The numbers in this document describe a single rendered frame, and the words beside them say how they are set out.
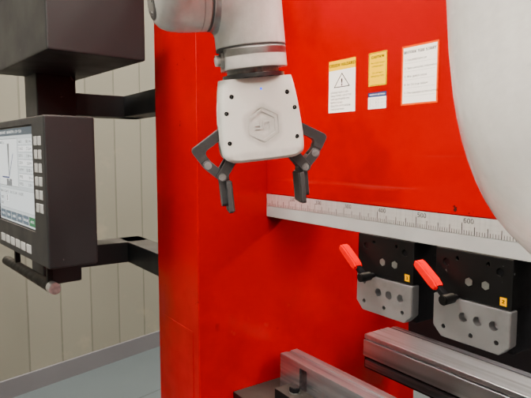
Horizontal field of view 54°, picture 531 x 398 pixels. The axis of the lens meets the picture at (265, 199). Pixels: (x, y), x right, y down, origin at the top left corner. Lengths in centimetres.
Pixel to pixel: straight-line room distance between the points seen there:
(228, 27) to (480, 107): 46
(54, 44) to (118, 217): 264
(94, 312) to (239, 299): 256
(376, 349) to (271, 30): 113
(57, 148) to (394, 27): 79
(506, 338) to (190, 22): 70
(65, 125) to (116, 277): 271
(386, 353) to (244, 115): 106
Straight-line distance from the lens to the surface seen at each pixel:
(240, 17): 61
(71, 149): 131
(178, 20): 60
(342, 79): 119
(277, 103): 62
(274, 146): 62
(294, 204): 131
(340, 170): 118
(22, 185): 149
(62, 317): 378
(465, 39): 20
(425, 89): 103
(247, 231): 138
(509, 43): 18
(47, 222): 130
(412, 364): 149
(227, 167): 63
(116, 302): 398
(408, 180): 105
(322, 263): 157
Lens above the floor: 151
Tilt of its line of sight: 5 degrees down
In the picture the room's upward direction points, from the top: straight up
